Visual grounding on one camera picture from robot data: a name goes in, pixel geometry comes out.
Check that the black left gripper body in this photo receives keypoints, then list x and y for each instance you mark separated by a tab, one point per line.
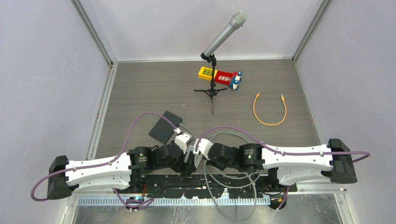
177	165

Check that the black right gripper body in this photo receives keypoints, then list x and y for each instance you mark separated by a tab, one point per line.
221	166

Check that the black network switch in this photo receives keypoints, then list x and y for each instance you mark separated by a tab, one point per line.
162	130

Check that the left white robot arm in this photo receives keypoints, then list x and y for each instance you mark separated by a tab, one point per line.
127	171

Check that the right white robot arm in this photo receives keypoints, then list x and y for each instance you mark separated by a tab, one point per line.
287	165

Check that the black microphone tripod stand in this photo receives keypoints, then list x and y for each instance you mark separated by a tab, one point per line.
211	92

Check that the colourful toy block vehicle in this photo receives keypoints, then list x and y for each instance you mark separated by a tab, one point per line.
232	80

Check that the grey handheld microphone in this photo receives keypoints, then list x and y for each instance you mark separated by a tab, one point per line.
236	22

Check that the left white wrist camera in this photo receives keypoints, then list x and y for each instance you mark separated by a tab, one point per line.
183	140

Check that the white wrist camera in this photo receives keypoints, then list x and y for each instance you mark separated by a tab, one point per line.
183	140
202	146

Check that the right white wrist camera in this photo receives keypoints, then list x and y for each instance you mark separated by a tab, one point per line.
202	146

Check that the slotted cable duct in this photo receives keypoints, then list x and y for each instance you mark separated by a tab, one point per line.
224	200

